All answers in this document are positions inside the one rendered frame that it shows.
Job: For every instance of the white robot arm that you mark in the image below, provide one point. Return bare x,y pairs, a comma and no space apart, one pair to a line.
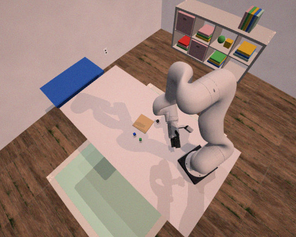
211,95

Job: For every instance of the tan flat mat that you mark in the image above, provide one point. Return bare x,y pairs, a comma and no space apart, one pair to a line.
143,123

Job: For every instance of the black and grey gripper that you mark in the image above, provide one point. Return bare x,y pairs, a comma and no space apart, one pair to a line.
173,132

